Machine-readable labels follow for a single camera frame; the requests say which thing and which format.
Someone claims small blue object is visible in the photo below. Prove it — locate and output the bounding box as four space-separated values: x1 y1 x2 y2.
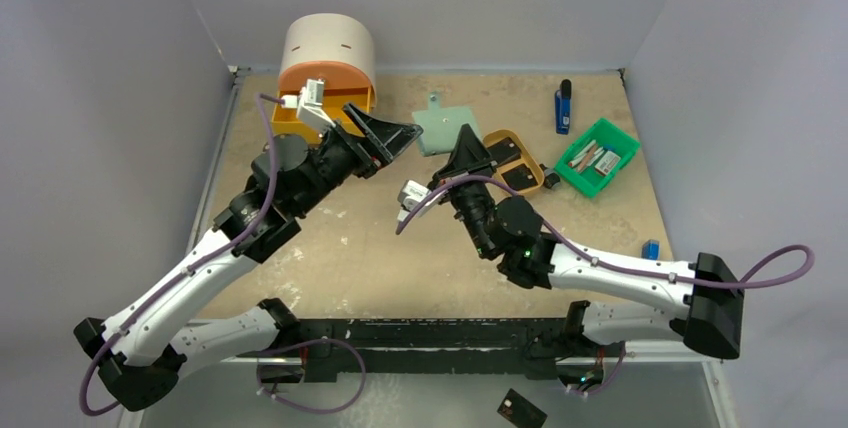
641 239 660 260

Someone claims black card dropped off table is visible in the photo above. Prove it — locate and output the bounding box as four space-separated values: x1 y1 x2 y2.
497 388 548 428

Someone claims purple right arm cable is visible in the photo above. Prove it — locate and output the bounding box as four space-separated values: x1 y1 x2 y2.
395 175 815 291

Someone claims white and orange drawer cabinet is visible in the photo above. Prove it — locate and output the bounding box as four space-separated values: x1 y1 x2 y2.
277 13 376 111

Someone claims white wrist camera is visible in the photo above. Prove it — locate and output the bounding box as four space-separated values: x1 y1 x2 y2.
397 180 431 224
281 79 336 138

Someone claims tan oval tray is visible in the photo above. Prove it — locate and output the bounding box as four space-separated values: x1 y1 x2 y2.
483 129 544 196

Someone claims blue lighter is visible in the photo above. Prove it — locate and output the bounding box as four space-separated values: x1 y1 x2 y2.
554 79 572 135

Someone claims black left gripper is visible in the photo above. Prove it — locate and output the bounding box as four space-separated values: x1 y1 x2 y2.
292 103 420 216

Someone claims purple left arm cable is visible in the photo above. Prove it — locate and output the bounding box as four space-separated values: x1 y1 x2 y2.
79 93 368 417

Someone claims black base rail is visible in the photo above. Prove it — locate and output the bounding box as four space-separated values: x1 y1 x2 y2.
248 299 625 384

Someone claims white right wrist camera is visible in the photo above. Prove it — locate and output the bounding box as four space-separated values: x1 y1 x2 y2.
397 180 431 224

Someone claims black VIP card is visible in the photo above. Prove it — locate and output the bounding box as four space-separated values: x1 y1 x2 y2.
502 164 538 192

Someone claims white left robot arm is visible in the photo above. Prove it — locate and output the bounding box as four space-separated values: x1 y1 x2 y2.
74 104 422 411

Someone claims yellow open drawer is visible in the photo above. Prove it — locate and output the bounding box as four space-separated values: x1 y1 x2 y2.
271 87 376 145

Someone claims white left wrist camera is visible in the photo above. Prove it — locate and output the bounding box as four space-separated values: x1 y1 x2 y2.
281 79 336 138

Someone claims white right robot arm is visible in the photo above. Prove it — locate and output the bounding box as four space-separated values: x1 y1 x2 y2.
428 125 744 360

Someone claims green card holder wallet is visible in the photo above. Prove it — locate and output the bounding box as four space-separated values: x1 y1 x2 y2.
412 92 482 157

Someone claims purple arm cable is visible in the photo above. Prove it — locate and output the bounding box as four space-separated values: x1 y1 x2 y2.
79 93 368 417
395 175 815 291

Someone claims stack of black cards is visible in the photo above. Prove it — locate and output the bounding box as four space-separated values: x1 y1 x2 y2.
488 137 522 166

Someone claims green plastic bin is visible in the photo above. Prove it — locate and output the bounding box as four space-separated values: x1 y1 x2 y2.
554 118 641 198

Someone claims small box in bin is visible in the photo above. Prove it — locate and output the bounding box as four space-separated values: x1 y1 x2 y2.
592 149 621 177

